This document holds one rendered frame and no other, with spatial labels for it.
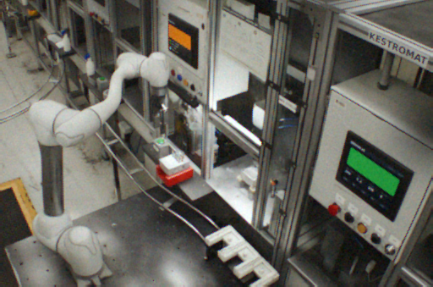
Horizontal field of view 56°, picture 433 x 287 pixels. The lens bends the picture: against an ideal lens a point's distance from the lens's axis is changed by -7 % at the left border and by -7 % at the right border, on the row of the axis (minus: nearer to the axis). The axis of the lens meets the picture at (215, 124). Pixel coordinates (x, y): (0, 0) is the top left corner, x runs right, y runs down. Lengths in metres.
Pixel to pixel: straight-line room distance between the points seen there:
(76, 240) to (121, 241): 0.39
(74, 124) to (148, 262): 0.84
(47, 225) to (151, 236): 0.57
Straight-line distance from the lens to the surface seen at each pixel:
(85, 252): 2.02
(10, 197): 3.76
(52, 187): 2.01
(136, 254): 2.26
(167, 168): 2.22
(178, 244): 2.29
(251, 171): 2.20
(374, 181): 1.37
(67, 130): 1.73
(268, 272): 1.98
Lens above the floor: 2.43
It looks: 34 degrees down
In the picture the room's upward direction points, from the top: 3 degrees clockwise
